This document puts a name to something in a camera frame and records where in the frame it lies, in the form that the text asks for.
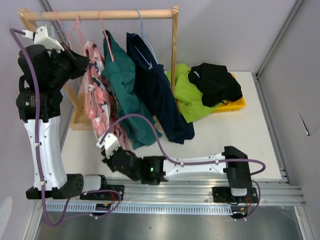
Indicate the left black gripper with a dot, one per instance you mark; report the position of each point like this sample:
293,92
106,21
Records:
80,62

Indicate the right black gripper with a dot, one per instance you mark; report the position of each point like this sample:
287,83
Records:
107,162

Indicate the pink hanger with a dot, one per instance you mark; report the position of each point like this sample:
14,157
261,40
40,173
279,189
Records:
65,35
106,37
76,27

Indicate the teal green shorts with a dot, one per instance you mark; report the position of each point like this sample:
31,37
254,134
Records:
121,76

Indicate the pink patterned shorts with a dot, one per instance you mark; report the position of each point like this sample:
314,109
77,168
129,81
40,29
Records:
100,103

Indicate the lime green shorts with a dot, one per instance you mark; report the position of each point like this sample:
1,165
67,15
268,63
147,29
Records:
188,97

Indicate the black shorts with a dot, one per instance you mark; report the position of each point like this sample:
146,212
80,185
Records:
215,83

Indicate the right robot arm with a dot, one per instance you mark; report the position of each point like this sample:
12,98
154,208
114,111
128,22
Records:
231,164

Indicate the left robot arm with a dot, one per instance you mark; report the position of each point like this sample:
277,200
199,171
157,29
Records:
39,109

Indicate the navy blue shorts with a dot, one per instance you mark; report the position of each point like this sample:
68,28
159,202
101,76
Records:
154,89

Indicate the wooden clothes rack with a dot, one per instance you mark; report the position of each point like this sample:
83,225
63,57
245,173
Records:
80,122

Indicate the yellow plastic tray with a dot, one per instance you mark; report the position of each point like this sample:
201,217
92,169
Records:
235,105

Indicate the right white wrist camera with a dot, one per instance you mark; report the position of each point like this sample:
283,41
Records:
108,143

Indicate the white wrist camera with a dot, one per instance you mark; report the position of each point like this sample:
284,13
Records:
42,36
108,143

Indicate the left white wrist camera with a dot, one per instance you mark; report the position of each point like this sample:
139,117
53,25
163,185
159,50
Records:
42,36

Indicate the slotted cable duct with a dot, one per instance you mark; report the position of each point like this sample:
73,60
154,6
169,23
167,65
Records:
130,208

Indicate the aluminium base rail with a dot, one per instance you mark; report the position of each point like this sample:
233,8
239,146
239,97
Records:
200,192

